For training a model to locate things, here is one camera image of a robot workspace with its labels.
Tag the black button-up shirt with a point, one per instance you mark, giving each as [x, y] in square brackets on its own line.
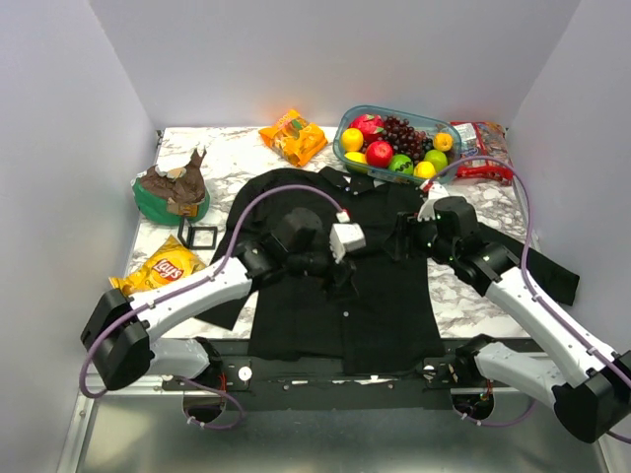
[389, 326]

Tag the red apple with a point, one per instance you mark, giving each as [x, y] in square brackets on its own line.
[379, 154]

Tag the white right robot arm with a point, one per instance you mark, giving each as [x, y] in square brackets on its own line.
[583, 381]

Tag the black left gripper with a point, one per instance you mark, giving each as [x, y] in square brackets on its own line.
[342, 287]

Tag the yellow lemon left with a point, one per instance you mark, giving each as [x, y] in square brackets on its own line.
[352, 140]

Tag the dark red grape bunch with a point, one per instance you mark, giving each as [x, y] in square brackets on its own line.
[405, 139]

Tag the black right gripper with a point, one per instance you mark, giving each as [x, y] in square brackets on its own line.
[408, 225]

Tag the orange snack packet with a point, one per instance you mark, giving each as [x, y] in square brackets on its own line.
[294, 138]

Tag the black brooch display case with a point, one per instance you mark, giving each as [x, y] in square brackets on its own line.
[196, 237]

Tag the yellow Lays chips bag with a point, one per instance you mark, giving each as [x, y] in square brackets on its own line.
[171, 262]

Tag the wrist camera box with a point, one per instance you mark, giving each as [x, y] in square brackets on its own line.
[345, 238]
[433, 191]

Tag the red dragon fruit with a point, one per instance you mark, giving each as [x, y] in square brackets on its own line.
[370, 125]

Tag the small yellow lemon front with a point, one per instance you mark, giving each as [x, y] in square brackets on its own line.
[355, 158]

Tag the yellow-orange peach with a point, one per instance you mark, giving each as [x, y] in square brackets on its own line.
[443, 141]

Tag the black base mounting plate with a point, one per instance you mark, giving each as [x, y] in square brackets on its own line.
[255, 384]

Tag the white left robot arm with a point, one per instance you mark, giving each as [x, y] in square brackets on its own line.
[125, 337]

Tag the red candy bag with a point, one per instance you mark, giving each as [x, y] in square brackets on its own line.
[480, 140]

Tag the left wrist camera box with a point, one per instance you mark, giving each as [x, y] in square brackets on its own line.
[345, 238]

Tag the aluminium rail frame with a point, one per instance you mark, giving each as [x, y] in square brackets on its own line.
[498, 428]

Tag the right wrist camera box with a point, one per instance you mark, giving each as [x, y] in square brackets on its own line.
[433, 191]

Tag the yellow lemon front right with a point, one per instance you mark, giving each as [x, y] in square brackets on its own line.
[424, 170]

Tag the green brown crumpled bag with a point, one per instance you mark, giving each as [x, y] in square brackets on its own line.
[166, 193]

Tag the teal plastic fruit container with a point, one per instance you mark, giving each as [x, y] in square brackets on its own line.
[431, 126]

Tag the green apple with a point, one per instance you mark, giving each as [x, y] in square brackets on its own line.
[437, 159]

